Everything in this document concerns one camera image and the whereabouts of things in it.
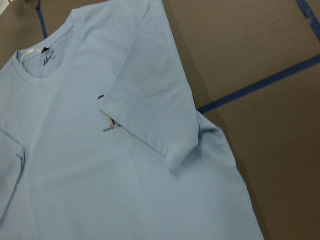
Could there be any light blue t-shirt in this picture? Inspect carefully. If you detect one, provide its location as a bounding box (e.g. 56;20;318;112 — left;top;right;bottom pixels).
0;0;263;240

